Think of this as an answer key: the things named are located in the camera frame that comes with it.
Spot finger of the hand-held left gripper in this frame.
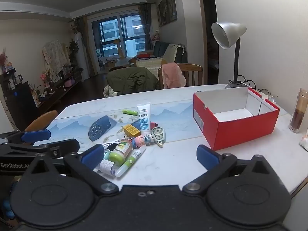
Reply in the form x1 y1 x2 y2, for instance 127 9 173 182
34 138 80 160
0 129 51 145

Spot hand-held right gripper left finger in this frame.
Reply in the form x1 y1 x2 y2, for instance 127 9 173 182
23 144 119 195

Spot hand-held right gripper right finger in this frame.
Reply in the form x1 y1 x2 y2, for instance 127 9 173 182
182 145 283 194

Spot white sunglasses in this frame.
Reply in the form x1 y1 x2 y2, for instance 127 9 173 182
102 142 121 152

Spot glass jar green lid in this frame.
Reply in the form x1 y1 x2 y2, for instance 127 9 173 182
109 141 133 163

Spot red cardboard box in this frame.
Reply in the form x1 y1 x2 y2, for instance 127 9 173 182
193 87 281 151

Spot blue-hatted doll figurine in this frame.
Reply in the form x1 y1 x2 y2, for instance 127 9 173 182
131 135 153 148

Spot teal egg-shaped toy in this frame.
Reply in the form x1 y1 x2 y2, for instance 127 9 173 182
151 127 166 148

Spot white cream tube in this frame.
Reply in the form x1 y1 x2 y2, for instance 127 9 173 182
137 103 151 137

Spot person's left hand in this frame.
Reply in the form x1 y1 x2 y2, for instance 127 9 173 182
1 198 15 219

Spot wooden chair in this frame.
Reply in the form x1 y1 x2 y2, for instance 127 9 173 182
24 110 59 133
157 63 203 89

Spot white pill bottle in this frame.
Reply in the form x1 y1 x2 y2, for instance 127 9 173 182
98 159 119 177

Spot green and white tube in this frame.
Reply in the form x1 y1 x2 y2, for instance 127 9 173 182
115 147 147 178

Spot dark cabinet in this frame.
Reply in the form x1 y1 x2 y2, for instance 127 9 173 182
0 69 36 130

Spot small yellow box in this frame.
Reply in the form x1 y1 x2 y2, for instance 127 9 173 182
123 124 141 137

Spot low TV cabinet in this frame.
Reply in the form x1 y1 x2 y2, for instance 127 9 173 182
29 67 83 106

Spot printed table mat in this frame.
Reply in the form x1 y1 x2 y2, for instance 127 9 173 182
34 100 207 154

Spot floral cushion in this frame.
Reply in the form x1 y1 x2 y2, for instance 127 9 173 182
103 84 118 99

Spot floral cloth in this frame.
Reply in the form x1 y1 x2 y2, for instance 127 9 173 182
42 40 71 77

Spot white power strip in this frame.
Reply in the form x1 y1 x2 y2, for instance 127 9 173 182
255 88 271 100

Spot olive green jacket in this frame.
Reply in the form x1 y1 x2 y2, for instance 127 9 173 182
106 66 159 95

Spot pink cloth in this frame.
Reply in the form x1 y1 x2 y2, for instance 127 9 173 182
161 63 187 89

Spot white standing air conditioner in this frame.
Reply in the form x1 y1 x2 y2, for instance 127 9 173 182
73 32 90 79

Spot potted plant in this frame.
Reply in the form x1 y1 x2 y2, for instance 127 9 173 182
69 40 80 58

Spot coffee table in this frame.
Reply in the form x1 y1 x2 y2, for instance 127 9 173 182
99 55 135 71

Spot brown glass jar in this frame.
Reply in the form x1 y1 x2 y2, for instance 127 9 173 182
289 88 308 133

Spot crumpled wrapper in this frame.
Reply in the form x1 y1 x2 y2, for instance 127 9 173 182
300 127 308 152

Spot grey curtain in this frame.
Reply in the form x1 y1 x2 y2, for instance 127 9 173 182
77 17 97 77
138 3 154 51

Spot sofa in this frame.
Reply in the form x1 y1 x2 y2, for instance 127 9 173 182
135 41 188 76

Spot yellow wooden stand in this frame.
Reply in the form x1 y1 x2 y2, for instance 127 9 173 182
113 38 130 60

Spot beige blanket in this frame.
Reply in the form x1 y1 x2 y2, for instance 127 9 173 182
162 43 184 63

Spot balcony glass door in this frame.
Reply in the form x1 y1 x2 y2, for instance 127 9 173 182
91 13 147 60

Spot white desk lamp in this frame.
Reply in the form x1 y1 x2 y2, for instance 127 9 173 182
211 22 248 89

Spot black lamp cable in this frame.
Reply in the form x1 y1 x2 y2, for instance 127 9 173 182
237 75 255 87

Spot wall painting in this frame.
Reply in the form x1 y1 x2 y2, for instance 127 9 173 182
167 0 178 22
156 3 162 27
160 0 168 26

